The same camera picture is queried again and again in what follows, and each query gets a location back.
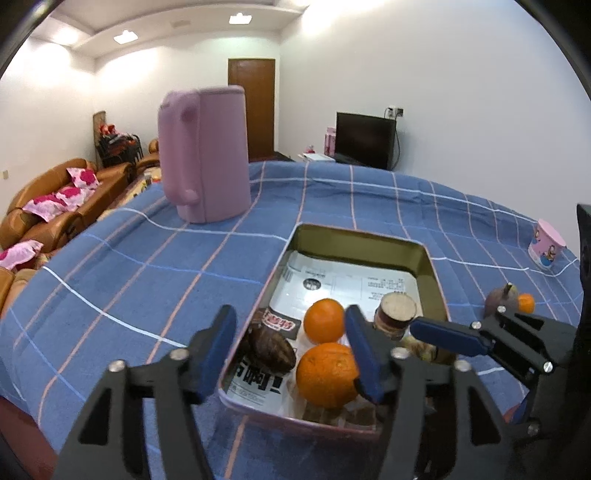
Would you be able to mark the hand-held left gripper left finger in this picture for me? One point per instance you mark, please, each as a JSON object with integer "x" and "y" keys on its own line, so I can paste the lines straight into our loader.
{"x": 214, "y": 355}

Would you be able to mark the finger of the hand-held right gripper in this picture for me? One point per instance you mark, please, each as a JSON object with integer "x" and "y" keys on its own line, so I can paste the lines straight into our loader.
{"x": 443, "y": 337}
{"x": 585, "y": 249}

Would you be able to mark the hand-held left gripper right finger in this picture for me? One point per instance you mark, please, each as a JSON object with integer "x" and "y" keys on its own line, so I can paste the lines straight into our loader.
{"x": 364, "y": 355}

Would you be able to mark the brown cylinder with beige top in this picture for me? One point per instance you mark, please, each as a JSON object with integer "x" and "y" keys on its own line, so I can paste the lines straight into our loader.
{"x": 395, "y": 314}

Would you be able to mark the pink metal tin box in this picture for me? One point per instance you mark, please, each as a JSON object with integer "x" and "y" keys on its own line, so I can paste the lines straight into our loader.
{"x": 351, "y": 244}

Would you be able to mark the pink cartoon cup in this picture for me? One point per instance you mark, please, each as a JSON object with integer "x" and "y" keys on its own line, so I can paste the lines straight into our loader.
{"x": 547, "y": 244}

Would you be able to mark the purple round mangosteen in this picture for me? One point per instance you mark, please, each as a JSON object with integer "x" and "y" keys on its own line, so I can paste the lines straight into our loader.
{"x": 498, "y": 300}

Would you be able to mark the printed paper leaflet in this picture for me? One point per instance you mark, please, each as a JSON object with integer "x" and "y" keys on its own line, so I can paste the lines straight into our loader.
{"x": 341, "y": 281}

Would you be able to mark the blue checked tablecloth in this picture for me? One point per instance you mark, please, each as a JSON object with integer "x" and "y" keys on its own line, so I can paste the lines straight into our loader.
{"x": 138, "y": 258}

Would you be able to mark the coffee table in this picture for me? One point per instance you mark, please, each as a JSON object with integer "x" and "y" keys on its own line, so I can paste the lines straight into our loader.
{"x": 136, "y": 189}

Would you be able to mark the pink plastic kettle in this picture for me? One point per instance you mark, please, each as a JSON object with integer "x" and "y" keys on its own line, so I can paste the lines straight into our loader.
{"x": 217, "y": 152}

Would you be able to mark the white flat box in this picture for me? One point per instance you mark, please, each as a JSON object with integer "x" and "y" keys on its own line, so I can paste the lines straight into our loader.
{"x": 318, "y": 157}

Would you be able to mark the brown leather sofa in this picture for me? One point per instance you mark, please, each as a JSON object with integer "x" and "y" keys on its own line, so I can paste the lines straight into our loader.
{"x": 55, "y": 226}
{"x": 16, "y": 288}

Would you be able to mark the black television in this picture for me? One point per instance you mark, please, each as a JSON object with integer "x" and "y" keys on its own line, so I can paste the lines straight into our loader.
{"x": 364, "y": 141}

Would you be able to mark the brown leather armchair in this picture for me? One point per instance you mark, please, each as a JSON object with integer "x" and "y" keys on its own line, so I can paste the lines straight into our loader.
{"x": 153, "y": 150}

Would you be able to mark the pink carton box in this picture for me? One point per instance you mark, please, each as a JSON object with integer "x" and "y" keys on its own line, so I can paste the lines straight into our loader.
{"x": 330, "y": 141}

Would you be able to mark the pink floral pillow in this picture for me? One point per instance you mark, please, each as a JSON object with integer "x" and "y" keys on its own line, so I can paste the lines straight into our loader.
{"x": 18, "y": 255}
{"x": 55, "y": 201}
{"x": 83, "y": 177}

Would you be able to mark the stack of black chairs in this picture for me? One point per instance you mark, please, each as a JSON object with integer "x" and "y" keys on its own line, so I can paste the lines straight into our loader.
{"x": 117, "y": 148}

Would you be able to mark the brown wooden door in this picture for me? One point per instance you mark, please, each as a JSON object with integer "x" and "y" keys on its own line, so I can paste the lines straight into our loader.
{"x": 251, "y": 108}

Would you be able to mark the rolled patterned mat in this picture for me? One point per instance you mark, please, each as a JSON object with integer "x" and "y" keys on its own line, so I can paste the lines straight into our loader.
{"x": 99, "y": 129}

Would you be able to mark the square ceiling light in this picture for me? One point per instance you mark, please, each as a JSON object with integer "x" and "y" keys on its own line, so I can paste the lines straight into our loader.
{"x": 240, "y": 19}
{"x": 125, "y": 37}

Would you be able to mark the wall power socket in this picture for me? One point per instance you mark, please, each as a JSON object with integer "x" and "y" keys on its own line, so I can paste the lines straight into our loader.
{"x": 395, "y": 111}

